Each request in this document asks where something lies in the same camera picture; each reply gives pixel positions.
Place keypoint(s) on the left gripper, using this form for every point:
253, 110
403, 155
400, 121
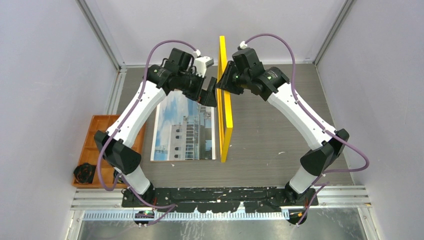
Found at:
207, 97

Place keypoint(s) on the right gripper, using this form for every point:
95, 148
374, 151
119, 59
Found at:
225, 83

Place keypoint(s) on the yellow wooden picture frame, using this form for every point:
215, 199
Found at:
224, 107

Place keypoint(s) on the building photo print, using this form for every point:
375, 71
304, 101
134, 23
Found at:
184, 130

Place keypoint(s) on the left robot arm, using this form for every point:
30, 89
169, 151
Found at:
181, 71

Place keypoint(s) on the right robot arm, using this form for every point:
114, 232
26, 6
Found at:
246, 72

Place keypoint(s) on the orange compartment tray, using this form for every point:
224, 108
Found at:
89, 153

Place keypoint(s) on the black coil outside tray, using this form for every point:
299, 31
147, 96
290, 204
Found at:
84, 173

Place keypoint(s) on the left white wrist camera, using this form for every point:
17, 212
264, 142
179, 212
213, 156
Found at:
201, 65

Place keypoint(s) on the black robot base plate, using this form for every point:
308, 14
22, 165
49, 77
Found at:
266, 199

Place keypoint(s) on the aluminium front rail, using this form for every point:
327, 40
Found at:
108, 205

